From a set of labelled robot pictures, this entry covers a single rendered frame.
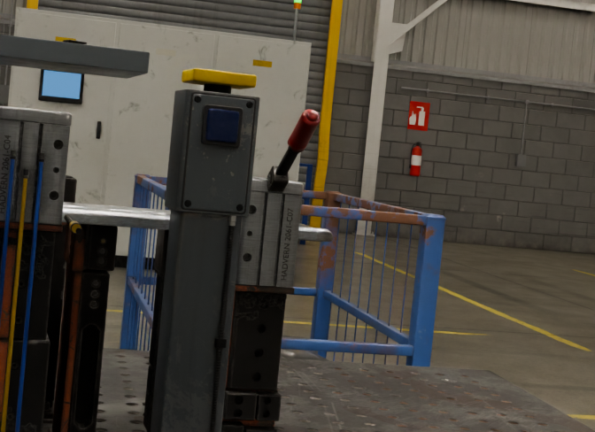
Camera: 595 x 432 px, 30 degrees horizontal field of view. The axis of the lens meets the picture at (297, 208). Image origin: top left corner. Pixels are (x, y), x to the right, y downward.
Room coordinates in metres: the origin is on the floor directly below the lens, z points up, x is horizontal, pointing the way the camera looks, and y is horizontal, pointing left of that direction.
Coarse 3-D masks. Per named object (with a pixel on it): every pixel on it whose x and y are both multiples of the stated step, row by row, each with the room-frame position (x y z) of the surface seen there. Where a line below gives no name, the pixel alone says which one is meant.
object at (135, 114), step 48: (144, 48) 9.01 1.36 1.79; (192, 48) 9.10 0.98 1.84; (240, 48) 9.19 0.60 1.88; (288, 48) 9.28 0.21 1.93; (48, 96) 8.83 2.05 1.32; (96, 96) 8.94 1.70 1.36; (144, 96) 9.02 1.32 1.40; (288, 96) 9.28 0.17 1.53; (96, 144) 8.94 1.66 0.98; (144, 144) 9.03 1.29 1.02; (288, 144) 9.29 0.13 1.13; (96, 192) 8.95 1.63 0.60
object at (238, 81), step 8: (184, 72) 1.05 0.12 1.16; (192, 72) 1.01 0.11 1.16; (200, 72) 1.01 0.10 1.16; (208, 72) 1.01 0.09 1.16; (216, 72) 1.02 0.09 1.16; (224, 72) 1.02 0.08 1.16; (184, 80) 1.05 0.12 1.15; (192, 80) 1.01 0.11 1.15; (200, 80) 1.01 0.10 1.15; (208, 80) 1.01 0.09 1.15; (216, 80) 1.02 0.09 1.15; (224, 80) 1.02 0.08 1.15; (232, 80) 1.02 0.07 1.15; (240, 80) 1.02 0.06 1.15; (248, 80) 1.03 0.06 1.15; (256, 80) 1.03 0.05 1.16; (208, 88) 1.04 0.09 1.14; (216, 88) 1.03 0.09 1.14; (224, 88) 1.04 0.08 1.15; (232, 88) 1.07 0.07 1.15; (240, 88) 1.06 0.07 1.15; (248, 88) 1.04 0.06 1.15
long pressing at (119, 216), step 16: (64, 208) 1.25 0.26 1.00; (80, 208) 1.32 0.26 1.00; (96, 208) 1.35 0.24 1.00; (112, 208) 1.38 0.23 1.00; (128, 208) 1.41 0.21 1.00; (144, 208) 1.44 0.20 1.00; (96, 224) 1.26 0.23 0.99; (112, 224) 1.26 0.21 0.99; (128, 224) 1.27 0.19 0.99; (144, 224) 1.27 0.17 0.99; (160, 224) 1.28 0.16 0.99; (304, 224) 1.44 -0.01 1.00; (304, 240) 1.33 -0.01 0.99; (320, 240) 1.34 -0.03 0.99
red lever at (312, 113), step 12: (300, 120) 1.09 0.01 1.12; (312, 120) 1.09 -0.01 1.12; (300, 132) 1.10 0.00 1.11; (312, 132) 1.10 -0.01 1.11; (300, 144) 1.12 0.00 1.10; (288, 156) 1.15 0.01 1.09; (276, 168) 1.18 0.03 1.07; (288, 168) 1.17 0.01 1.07; (276, 180) 1.18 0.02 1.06; (288, 180) 1.18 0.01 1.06
